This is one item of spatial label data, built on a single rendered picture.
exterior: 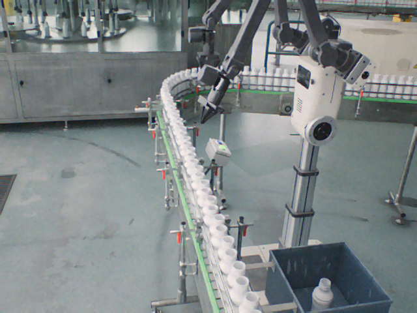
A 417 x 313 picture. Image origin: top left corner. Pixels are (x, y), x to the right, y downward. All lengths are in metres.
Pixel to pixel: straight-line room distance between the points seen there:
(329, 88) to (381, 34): 3.68
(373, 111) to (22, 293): 2.72
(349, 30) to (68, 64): 3.30
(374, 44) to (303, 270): 4.22
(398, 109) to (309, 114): 1.50
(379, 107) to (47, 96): 3.40
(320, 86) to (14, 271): 2.25
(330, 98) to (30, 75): 3.58
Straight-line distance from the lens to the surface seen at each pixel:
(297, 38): 2.19
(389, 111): 3.42
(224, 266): 1.25
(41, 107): 5.01
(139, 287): 2.82
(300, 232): 2.40
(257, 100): 3.24
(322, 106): 2.01
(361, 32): 5.56
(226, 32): 6.89
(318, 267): 1.76
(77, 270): 3.01
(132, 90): 4.89
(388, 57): 5.72
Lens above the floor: 1.94
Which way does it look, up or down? 26 degrees down
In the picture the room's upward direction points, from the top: 2 degrees clockwise
